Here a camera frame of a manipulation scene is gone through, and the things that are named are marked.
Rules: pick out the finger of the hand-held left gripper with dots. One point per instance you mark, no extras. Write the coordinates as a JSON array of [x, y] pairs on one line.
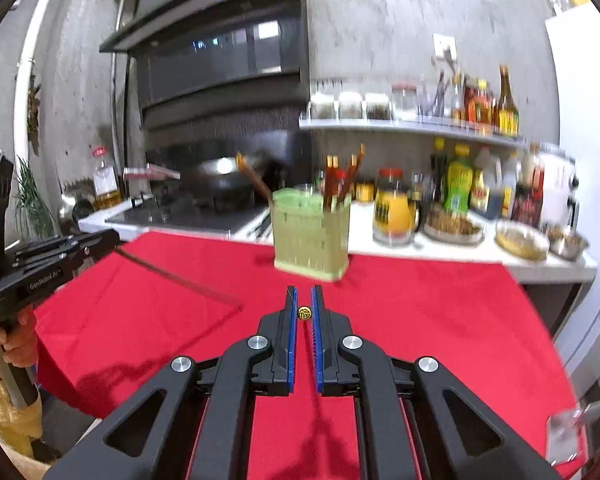
[[80, 247]]

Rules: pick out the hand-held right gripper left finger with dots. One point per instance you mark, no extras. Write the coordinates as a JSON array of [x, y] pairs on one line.
[[292, 350]]

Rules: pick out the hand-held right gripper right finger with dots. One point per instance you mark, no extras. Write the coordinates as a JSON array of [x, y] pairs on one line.
[[320, 350]]

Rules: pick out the green plastic chopstick holder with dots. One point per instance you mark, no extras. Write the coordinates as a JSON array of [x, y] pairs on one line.
[[305, 240]]

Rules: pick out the clear cup with utensils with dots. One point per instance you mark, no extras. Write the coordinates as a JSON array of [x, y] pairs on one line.
[[436, 100]]

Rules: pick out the person's left hand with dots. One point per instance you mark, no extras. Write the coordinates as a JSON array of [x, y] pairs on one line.
[[25, 345]]

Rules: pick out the tilted steel basin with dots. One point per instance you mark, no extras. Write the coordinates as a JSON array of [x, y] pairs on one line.
[[77, 202]]

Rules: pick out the green onion bunch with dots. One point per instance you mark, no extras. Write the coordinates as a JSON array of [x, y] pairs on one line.
[[32, 205]]

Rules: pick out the red capped oil bottle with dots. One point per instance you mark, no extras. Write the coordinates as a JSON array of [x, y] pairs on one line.
[[106, 185]]

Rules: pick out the red cloth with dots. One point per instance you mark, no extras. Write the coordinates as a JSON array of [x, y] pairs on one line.
[[180, 340]]

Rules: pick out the black gas stove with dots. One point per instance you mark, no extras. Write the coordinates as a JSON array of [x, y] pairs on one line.
[[190, 217]]

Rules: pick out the person's yellow clothing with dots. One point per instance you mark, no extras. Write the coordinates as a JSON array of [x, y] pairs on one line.
[[5, 420]]

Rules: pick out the dried plant bundle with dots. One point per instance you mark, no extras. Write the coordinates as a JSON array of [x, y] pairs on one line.
[[34, 115]]

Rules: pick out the yellow steel mug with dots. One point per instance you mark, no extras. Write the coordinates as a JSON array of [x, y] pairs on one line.
[[392, 220]]

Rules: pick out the steel wok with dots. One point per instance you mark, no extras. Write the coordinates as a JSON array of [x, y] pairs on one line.
[[220, 172]]

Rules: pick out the yellow labelled sauce jar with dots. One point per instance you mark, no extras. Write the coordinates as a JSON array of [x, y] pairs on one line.
[[364, 191]]

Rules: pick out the plate of cooked food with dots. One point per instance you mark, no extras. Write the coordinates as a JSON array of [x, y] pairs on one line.
[[452, 225]]

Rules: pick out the orange filled glass jar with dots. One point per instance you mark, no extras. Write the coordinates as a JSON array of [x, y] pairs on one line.
[[391, 180]]

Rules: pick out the clear drinking glass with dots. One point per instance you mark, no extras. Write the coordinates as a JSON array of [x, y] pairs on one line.
[[420, 192]]

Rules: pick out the dark yellow capped sauce bottle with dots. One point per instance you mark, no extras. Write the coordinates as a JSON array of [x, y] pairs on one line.
[[438, 170]]

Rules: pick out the green plastic bottle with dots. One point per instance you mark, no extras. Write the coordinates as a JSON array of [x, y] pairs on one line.
[[459, 185]]

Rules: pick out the large dark vinegar jug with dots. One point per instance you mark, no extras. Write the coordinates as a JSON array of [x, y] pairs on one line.
[[485, 190]]

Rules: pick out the gold rimmed glass bowl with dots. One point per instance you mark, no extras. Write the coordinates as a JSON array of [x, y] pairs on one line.
[[522, 240]]

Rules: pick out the black range hood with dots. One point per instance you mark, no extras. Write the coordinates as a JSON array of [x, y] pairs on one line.
[[220, 60]]

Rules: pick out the white lidded seasoning container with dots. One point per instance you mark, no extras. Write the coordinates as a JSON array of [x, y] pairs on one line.
[[323, 107], [351, 107], [378, 108]]

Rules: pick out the white plastic jug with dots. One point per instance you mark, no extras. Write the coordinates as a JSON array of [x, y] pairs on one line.
[[509, 190]]

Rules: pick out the translucent plastic piece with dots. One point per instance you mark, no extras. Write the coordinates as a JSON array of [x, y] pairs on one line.
[[565, 435]]

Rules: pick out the red lidded glass jar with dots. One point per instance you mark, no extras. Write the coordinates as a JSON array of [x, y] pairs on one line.
[[405, 102]]

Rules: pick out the steel bowl with food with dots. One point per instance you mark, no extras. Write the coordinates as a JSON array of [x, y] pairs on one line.
[[567, 242]]

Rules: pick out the small clear sauce bottle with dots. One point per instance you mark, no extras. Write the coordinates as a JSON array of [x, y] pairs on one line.
[[457, 102]]

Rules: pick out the white kitchen appliance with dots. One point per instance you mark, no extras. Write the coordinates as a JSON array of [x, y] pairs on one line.
[[560, 190]]

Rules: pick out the yellow cooking oil bottle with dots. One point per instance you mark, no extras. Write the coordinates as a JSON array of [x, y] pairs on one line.
[[483, 107]]

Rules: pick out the red seasoning packet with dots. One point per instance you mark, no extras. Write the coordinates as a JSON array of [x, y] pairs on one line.
[[470, 97]]

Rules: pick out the tall dark glass bottle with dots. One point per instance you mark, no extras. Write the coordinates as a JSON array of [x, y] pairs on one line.
[[507, 115]]

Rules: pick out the white refrigerator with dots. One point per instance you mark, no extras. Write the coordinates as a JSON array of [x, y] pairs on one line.
[[585, 135]]

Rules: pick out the white wall pipe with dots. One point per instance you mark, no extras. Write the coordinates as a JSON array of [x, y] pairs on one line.
[[30, 60]]

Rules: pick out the white wall shelf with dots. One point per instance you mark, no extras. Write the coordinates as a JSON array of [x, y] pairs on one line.
[[380, 125]]

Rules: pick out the white wall socket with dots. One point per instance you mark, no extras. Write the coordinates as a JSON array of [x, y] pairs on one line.
[[445, 46]]

